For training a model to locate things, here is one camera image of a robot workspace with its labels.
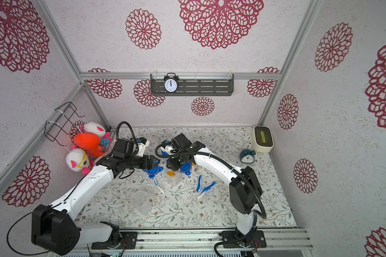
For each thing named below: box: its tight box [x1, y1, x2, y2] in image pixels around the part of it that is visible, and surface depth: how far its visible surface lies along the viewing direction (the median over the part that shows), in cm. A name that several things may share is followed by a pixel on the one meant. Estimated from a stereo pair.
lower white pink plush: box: [65, 144, 95, 176], surface depth 81 cm
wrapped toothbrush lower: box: [197, 188, 214, 200], surface depth 89 cm
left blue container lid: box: [142, 164, 164, 179], surface depth 99 cm
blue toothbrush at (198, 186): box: [196, 175, 202, 193], surface depth 94 cm
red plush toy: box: [73, 131, 108, 158], surface depth 91 cm
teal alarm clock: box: [239, 148, 257, 164], surface depth 99 cm
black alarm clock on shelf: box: [163, 72, 180, 94], surface depth 92 cm
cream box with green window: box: [251, 125, 275, 153], surface depth 108 cm
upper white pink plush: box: [80, 121, 111, 139], surface depth 96 cm
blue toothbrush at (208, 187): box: [201, 180, 217, 194], surface depth 92 cm
